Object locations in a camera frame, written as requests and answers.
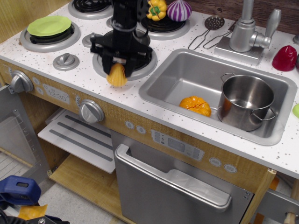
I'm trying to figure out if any silver countertop knob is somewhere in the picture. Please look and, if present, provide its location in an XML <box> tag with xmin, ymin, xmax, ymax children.
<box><xmin>106</xmin><ymin>17</ymin><xmax>113</xmax><ymax>29</ymax></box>
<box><xmin>53</xmin><ymin>53</ymin><xmax>79</xmax><ymax>71</ymax></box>
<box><xmin>82</xmin><ymin>33</ymin><xmax>102</xmax><ymax>48</ymax></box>

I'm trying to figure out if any silver countertop knob front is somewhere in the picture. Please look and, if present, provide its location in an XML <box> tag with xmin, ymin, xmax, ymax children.
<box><xmin>53</xmin><ymin>53</ymin><xmax>79</xmax><ymax>71</ymax></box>

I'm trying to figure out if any silver countertop knob middle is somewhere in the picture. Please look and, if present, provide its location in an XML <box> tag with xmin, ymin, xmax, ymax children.
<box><xmin>82</xmin><ymin>33</ymin><xmax>102</xmax><ymax>48</ymax></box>

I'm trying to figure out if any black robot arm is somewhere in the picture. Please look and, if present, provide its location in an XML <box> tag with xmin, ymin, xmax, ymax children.
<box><xmin>90</xmin><ymin>0</ymin><xmax>153</xmax><ymax>77</ymax></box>

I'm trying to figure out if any small steel pan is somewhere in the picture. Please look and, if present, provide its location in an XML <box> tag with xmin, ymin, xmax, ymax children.
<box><xmin>133</xmin><ymin>29</ymin><xmax>150</xmax><ymax>46</ymax></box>

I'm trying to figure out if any metal wire utensil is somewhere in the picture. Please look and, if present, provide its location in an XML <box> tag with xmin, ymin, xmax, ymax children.
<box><xmin>203</xmin><ymin>21</ymin><xmax>236</xmax><ymax>49</ymax></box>

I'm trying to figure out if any steel pot with handles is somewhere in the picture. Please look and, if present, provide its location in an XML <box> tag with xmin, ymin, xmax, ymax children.
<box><xmin>217</xmin><ymin>73</ymin><xmax>276</xmax><ymax>131</ymax></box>

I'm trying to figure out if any back right stove burner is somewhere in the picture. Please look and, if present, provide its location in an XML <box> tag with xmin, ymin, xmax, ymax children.
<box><xmin>137</xmin><ymin>16</ymin><xmax>191</xmax><ymax>41</ymax></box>

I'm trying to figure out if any front right stove burner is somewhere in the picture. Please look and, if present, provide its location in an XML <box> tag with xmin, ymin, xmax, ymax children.
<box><xmin>92</xmin><ymin>51</ymin><xmax>157</xmax><ymax>81</ymax></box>

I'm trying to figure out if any white oven rack shelf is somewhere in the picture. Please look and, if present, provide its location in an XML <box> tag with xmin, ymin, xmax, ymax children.
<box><xmin>38</xmin><ymin>109</ymin><xmax>115</xmax><ymax>174</ymax></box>

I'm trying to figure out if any back left stove burner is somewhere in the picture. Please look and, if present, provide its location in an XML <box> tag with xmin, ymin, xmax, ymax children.
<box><xmin>68</xmin><ymin>0</ymin><xmax>113</xmax><ymax>20</ymax></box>

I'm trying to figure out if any silver oven knob right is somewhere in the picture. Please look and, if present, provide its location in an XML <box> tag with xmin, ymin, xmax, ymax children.
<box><xmin>79</xmin><ymin>99</ymin><xmax>105</xmax><ymax>124</ymax></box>

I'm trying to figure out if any silver toy faucet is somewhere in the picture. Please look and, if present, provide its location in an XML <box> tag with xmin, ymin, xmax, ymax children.
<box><xmin>214</xmin><ymin>0</ymin><xmax>282</xmax><ymax>66</ymax></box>

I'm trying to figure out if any metal slotted spoon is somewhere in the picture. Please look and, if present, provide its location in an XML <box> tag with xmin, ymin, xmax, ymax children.
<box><xmin>188</xmin><ymin>15</ymin><xmax>225</xmax><ymax>50</ymax></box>

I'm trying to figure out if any green toy at right edge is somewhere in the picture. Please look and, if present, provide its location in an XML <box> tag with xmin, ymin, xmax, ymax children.
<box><xmin>292</xmin><ymin>104</ymin><xmax>299</xmax><ymax>119</ymax></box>

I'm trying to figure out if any yellow toy corn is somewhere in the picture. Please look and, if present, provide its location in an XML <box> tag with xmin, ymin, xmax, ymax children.
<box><xmin>106</xmin><ymin>63</ymin><xmax>127</xmax><ymax>87</ymax></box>

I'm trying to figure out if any red toy pepper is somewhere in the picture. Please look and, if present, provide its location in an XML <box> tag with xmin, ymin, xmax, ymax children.
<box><xmin>272</xmin><ymin>45</ymin><xmax>297</xmax><ymax>72</ymax></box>

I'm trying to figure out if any silver oven knob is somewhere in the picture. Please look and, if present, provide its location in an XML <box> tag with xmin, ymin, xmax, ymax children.
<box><xmin>10</xmin><ymin>70</ymin><xmax>34</xmax><ymax>93</ymax></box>
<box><xmin>79</xmin><ymin>99</ymin><xmax>105</xmax><ymax>124</ymax></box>

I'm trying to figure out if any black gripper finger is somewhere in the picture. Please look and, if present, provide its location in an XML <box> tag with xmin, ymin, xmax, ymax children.
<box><xmin>125</xmin><ymin>57</ymin><xmax>140</xmax><ymax>77</ymax></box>
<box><xmin>101</xmin><ymin>53</ymin><xmax>113</xmax><ymax>74</ymax></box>

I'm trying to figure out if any stove burner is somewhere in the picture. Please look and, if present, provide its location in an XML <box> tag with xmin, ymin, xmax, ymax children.
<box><xmin>20</xmin><ymin>22</ymin><xmax>80</xmax><ymax>53</ymax></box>
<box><xmin>137</xmin><ymin>16</ymin><xmax>191</xmax><ymax>41</ymax></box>
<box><xmin>68</xmin><ymin>0</ymin><xmax>113</xmax><ymax>20</ymax></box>
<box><xmin>92</xmin><ymin>51</ymin><xmax>157</xmax><ymax>81</ymax></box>

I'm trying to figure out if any orange toy pumpkin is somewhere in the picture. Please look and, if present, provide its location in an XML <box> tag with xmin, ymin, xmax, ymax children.
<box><xmin>179</xmin><ymin>96</ymin><xmax>212</xmax><ymax>117</ymax></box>

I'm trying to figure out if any purple toy onion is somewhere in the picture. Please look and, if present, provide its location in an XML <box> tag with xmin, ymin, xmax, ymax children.
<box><xmin>167</xmin><ymin>0</ymin><xmax>192</xmax><ymax>22</ymax></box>

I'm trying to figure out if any silver oven knob left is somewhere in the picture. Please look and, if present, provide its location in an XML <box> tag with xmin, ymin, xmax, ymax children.
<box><xmin>10</xmin><ymin>70</ymin><xmax>34</xmax><ymax>93</ymax></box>

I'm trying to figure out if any open oven door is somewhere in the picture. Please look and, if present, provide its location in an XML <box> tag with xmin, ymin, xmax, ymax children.
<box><xmin>0</xmin><ymin>85</ymin><xmax>50</xmax><ymax>183</ymax></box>

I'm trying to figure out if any green toy plate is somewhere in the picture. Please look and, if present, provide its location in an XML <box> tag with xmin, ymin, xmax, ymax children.
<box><xmin>27</xmin><ymin>15</ymin><xmax>71</xmax><ymax>37</ymax></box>

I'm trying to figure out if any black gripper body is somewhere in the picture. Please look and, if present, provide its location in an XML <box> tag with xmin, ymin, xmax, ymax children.
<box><xmin>90</xmin><ymin>31</ymin><xmax>153</xmax><ymax>61</ymax></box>

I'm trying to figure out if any silver dishwasher door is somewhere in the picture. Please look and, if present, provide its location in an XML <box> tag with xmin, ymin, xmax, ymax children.
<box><xmin>112</xmin><ymin>132</ymin><xmax>253</xmax><ymax>224</ymax></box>

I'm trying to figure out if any blue clamp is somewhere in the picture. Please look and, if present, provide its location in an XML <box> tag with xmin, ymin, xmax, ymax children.
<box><xmin>0</xmin><ymin>175</ymin><xmax>42</xmax><ymax>209</ymax></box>

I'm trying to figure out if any front left stove burner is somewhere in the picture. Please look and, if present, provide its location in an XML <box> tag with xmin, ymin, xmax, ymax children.
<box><xmin>20</xmin><ymin>22</ymin><xmax>80</xmax><ymax>53</ymax></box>

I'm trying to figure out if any yellow toy bell pepper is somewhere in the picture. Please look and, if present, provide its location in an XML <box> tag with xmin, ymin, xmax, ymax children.
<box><xmin>147</xmin><ymin>0</ymin><xmax>168</xmax><ymax>21</ymax></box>

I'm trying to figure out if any silver countertop knob back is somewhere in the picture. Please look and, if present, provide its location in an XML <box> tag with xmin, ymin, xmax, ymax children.
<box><xmin>106</xmin><ymin>17</ymin><xmax>113</xmax><ymax>29</ymax></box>

